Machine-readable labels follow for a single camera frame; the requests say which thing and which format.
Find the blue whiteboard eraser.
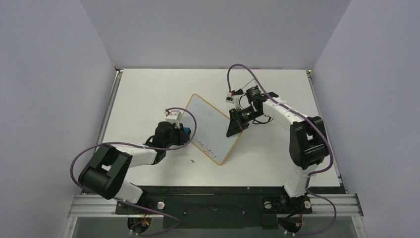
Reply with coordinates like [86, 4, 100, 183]
[183, 127, 191, 136]

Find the yellow framed whiteboard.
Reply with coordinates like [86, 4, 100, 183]
[181, 94, 242, 166]

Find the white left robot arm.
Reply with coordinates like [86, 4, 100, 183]
[78, 121, 192, 213]

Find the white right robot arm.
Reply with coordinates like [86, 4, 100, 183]
[226, 86, 329, 212]

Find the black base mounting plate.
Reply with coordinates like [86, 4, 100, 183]
[115, 186, 349, 236]

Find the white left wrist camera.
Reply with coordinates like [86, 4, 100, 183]
[165, 110, 182, 129]

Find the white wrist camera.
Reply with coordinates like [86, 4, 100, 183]
[165, 110, 182, 129]
[225, 92, 243, 107]

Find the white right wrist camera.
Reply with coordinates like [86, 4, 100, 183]
[225, 92, 243, 107]

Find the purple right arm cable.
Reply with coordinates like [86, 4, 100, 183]
[227, 63, 337, 237]

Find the aluminium front rail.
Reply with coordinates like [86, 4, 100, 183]
[68, 194, 364, 218]

